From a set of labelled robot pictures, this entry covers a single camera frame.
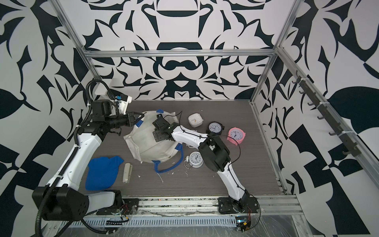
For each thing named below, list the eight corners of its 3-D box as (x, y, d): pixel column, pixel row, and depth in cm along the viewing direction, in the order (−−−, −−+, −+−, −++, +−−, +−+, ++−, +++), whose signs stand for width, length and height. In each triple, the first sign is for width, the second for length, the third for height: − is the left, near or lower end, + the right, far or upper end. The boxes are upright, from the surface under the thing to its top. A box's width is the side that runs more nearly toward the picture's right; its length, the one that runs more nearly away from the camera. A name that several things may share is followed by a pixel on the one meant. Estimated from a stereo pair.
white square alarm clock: (193, 128, 104) (193, 126, 102) (187, 117, 110) (187, 115, 108) (204, 124, 106) (205, 122, 104) (198, 113, 112) (198, 111, 110)
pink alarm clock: (224, 137, 100) (224, 135, 98) (232, 126, 106) (233, 124, 104) (238, 146, 96) (239, 144, 94) (246, 134, 102) (247, 132, 100)
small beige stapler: (121, 183, 82) (120, 181, 80) (127, 164, 89) (125, 162, 87) (128, 183, 82) (127, 181, 80) (133, 164, 89) (132, 162, 87)
